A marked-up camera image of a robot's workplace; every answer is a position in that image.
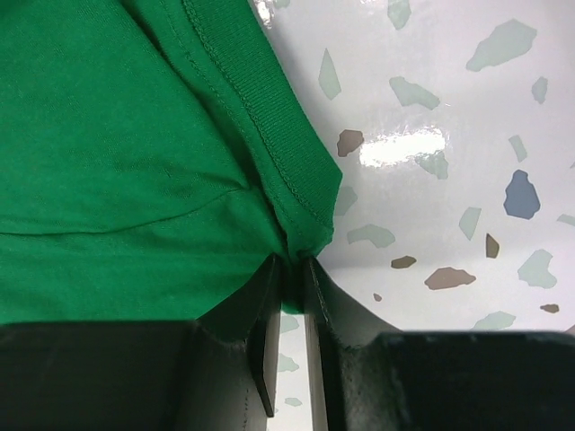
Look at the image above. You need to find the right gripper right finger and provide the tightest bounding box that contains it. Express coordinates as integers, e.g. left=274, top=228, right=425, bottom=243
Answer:
left=303, top=259, right=574, bottom=430

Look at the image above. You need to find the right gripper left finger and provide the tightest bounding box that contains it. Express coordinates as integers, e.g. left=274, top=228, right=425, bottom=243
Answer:
left=1, top=256, right=282, bottom=430

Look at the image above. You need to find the green t-shirt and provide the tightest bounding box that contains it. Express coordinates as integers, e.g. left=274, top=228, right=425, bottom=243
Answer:
left=1, top=1, right=341, bottom=323

